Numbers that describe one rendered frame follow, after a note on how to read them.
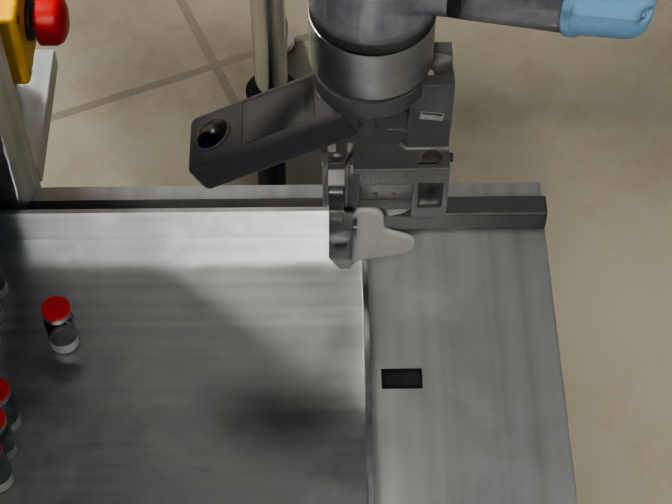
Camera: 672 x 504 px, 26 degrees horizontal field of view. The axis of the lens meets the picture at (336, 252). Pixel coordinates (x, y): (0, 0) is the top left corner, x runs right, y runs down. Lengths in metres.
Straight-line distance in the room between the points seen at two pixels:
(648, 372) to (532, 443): 1.10
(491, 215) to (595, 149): 1.25
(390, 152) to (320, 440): 0.22
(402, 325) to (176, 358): 0.17
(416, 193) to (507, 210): 0.20
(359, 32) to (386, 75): 0.04
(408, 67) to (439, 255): 0.30
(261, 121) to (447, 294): 0.25
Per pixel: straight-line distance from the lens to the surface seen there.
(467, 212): 1.12
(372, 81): 0.85
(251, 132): 0.93
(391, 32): 0.82
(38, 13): 1.12
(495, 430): 1.04
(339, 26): 0.83
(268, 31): 2.10
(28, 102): 1.24
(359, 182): 0.93
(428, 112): 0.90
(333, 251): 0.98
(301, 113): 0.91
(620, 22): 0.80
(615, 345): 2.15
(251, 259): 1.11
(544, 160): 2.33
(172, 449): 1.03
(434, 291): 1.10
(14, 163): 1.10
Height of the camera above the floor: 1.79
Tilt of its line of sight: 54 degrees down
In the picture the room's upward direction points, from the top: straight up
